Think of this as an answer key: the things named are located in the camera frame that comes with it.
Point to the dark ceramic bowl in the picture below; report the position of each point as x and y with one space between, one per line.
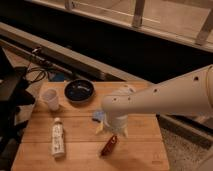
79 90

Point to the clear plastic cup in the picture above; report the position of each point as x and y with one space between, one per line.
50 97

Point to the black equipment at left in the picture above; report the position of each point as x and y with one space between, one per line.
13 95

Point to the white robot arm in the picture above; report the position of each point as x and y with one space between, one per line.
190 94

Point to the red pepper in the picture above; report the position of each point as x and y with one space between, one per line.
109 146

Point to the metal window rail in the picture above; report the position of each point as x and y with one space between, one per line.
62 55

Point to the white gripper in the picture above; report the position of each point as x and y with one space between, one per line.
114 124

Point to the white labelled bottle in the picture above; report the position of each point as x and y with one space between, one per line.
58 148

